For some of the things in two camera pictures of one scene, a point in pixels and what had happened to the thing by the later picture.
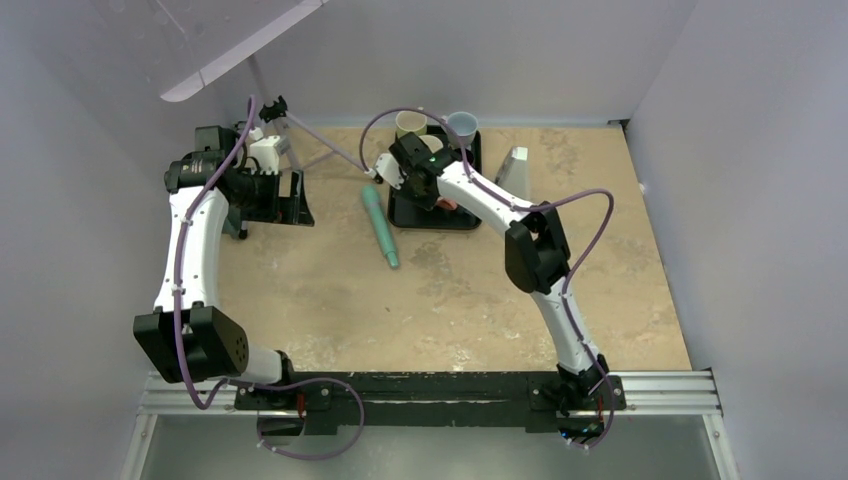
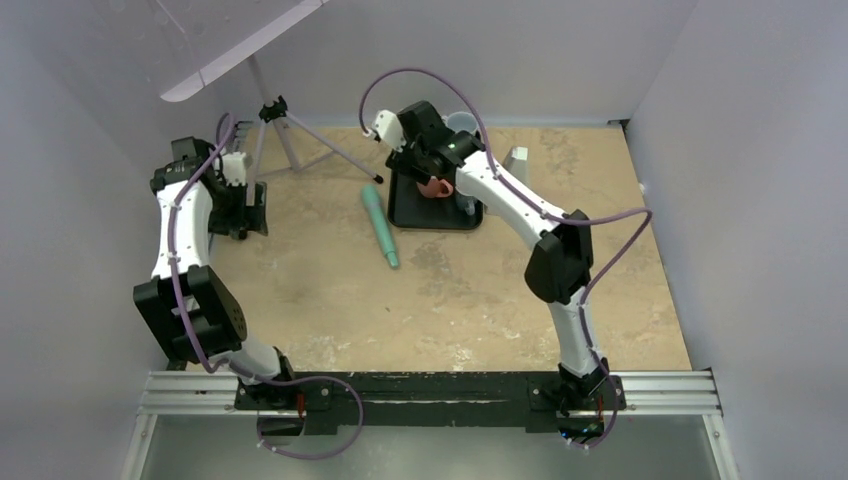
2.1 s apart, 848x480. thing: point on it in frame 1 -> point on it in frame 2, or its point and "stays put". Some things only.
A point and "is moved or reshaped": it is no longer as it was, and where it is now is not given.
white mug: x=465 y=124 stays put
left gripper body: x=287 y=206 -> x=231 y=213
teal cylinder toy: x=372 y=202 stays put
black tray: x=405 y=213 stays put
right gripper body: x=425 y=199 -> x=409 y=162
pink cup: x=447 y=203 is moved or reshaped
